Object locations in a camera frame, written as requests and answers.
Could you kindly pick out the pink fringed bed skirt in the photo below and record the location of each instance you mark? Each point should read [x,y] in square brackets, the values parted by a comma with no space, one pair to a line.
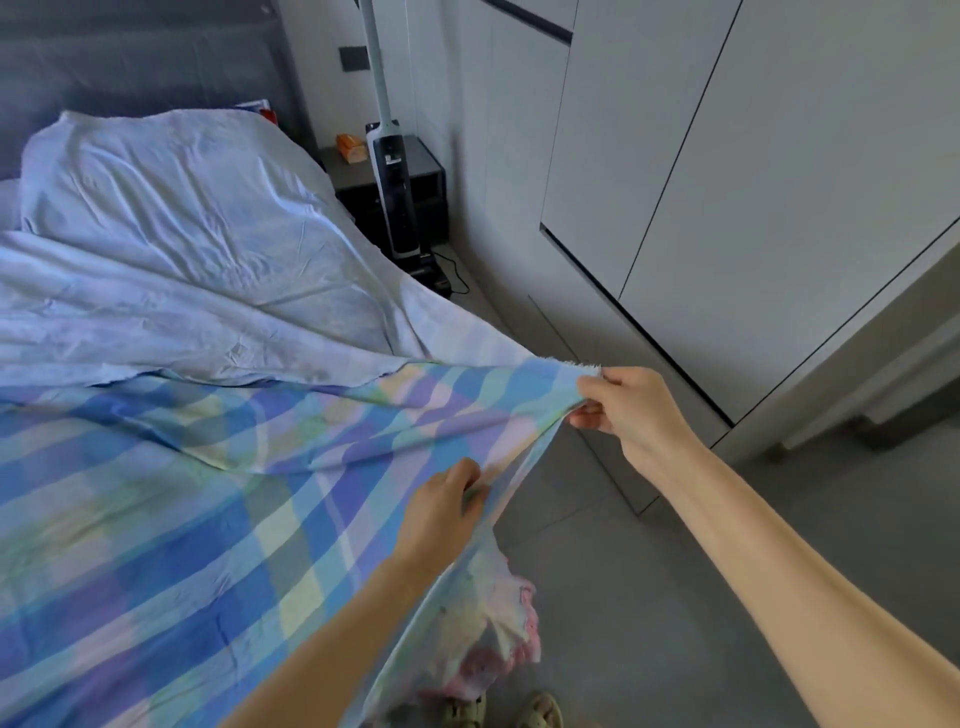
[488,623]

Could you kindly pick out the small orange object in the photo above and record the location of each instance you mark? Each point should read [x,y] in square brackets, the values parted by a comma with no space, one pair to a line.
[351,147]

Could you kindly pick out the white wardrobe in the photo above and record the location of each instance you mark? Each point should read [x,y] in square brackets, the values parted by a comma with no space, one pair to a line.
[720,165]

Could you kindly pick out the white bed sheet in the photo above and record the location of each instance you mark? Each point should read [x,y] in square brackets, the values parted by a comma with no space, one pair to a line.
[180,495]

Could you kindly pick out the person's right hand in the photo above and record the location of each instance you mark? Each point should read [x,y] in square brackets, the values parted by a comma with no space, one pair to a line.
[638,413]

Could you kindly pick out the person's right forearm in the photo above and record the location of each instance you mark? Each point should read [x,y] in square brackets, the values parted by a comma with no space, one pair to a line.
[810,585]

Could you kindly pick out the white pillow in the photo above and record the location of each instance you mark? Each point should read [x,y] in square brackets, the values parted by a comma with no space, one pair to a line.
[180,195]

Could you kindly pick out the person's left hand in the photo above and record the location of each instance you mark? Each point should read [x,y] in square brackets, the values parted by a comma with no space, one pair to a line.
[440,518]

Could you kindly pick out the grey padded headboard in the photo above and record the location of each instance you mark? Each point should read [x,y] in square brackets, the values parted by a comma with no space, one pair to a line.
[135,68]

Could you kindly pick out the dark nightstand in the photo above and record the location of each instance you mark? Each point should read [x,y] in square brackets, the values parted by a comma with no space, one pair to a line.
[368,188]

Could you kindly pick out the person's left forearm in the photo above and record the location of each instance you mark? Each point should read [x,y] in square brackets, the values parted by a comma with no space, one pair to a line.
[330,660]

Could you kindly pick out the black white standing device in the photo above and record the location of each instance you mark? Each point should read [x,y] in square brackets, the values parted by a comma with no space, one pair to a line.
[393,180]

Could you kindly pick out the dark wall socket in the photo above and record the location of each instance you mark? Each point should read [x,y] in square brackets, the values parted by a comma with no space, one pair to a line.
[354,59]

